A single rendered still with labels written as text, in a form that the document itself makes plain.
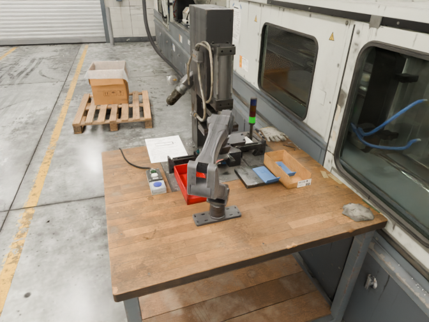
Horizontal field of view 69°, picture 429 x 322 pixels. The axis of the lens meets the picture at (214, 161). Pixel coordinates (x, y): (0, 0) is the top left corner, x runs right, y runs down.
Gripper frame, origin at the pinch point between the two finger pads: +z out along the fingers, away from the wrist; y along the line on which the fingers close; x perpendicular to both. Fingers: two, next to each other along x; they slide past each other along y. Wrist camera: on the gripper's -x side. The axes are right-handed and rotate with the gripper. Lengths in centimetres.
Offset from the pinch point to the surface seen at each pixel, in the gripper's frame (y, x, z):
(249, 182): -6.8, -19.9, 16.8
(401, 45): 8, -68, -49
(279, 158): 7, -46, 24
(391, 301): -75, -67, 23
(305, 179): -12, -47, 14
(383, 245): -52, -69, 12
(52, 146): 176, 104, 230
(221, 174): 4.4, -11.0, 25.7
